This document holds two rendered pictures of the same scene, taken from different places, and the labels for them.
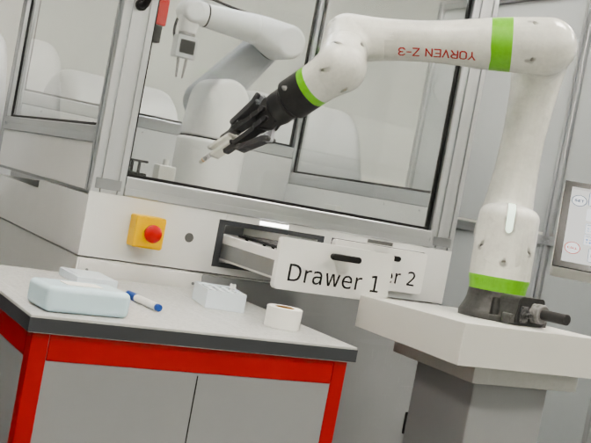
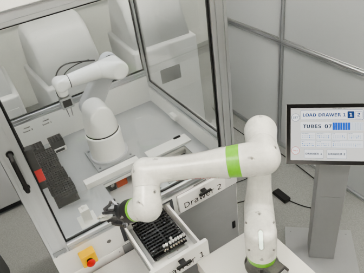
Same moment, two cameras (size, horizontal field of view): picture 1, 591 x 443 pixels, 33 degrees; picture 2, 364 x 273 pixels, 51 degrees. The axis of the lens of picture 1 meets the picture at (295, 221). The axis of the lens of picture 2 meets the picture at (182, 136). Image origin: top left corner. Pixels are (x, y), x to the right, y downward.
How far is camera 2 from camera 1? 1.75 m
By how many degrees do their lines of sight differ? 35
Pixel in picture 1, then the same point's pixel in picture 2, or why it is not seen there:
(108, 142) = (49, 241)
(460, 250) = (240, 37)
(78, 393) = not seen: outside the picture
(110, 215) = (68, 259)
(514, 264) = (267, 258)
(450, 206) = not seen: hidden behind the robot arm
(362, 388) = (210, 228)
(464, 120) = (226, 110)
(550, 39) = (263, 168)
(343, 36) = (142, 194)
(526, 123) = not seen: hidden behind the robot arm
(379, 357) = (214, 215)
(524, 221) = (268, 243)
